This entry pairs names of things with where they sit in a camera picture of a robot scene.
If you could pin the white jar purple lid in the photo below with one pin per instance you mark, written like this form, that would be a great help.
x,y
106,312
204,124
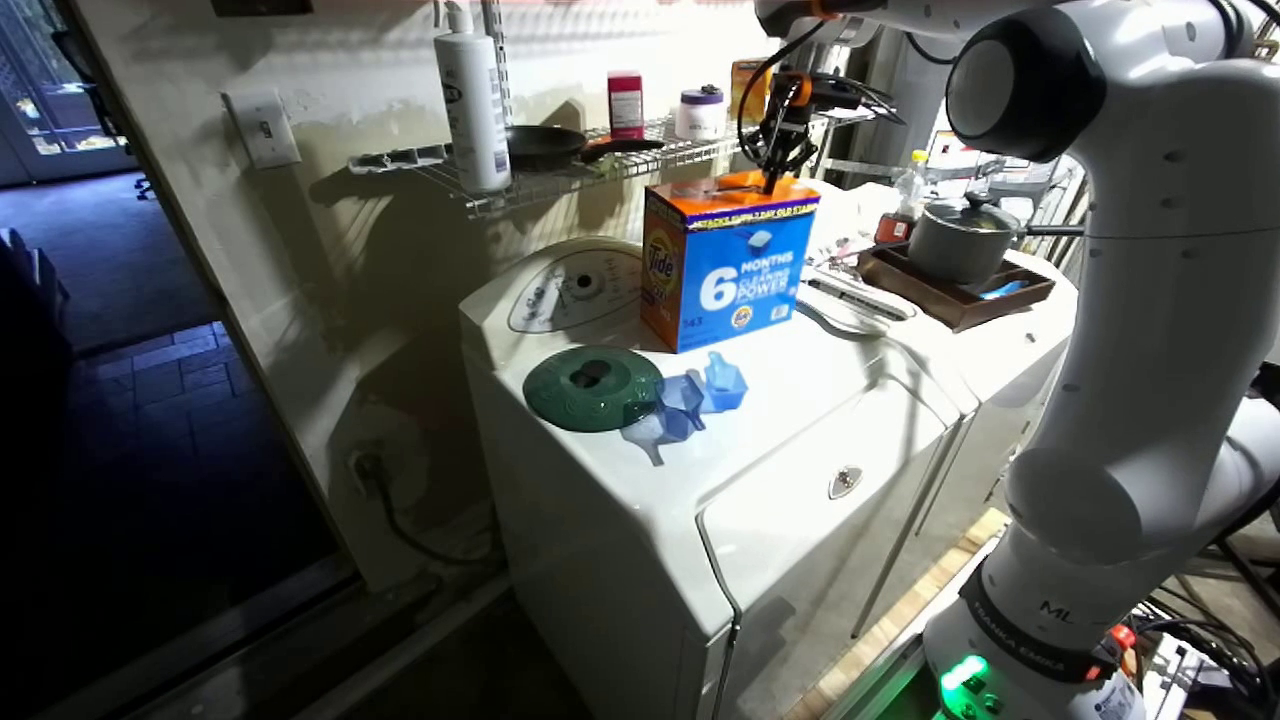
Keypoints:
x,y
702,118

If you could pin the metal spoon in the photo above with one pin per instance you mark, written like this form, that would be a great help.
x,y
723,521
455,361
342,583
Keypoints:
x,y
863,297

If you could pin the clear bottle red label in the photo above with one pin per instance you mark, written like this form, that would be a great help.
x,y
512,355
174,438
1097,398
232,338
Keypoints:
x,y
904,201

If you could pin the white wall outlet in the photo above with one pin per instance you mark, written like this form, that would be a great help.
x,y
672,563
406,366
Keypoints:
x,y
264,132

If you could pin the blue measuring cup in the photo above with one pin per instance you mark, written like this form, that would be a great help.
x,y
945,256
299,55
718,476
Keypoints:
x,y
682,398
726,385

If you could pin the tall white bottle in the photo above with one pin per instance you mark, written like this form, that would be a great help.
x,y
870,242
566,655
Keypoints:
x,y
474,106

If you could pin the brown wooden tray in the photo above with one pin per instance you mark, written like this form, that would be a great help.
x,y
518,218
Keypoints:
x,y
935,305

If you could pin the grey metal pot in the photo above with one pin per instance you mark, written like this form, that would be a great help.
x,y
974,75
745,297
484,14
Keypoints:
x,y
962,246

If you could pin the red pink container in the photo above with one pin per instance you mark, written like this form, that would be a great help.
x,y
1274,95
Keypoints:
x,y
625,106

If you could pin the grey cylindrical tank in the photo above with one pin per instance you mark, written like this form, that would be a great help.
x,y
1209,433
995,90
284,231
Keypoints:
x,y
912,95

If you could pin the wooden base board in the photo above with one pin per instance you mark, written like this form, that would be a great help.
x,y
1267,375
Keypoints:
x,y
904,615

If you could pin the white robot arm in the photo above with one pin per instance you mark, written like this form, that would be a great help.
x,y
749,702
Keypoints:
x,y
1174,264

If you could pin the small blue item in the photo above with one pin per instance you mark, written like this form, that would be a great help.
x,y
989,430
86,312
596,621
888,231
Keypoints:
x,y
1001,287

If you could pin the white washing machine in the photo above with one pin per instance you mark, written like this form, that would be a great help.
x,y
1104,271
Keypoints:
x,y
745,441

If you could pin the green round lid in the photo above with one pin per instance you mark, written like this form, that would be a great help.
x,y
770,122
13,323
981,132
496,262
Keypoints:
x,y
586,389

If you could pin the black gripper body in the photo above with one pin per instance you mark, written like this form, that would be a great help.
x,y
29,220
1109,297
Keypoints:
x,y
785,122

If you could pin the blue cleaning powder box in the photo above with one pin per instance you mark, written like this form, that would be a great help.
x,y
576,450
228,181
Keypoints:
x,y
733,287

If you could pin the black frying pan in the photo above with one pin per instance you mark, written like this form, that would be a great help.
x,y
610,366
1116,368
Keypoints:
x,y
547,146

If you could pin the white dryer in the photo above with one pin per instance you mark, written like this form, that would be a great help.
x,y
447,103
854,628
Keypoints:
x,y
1015,355

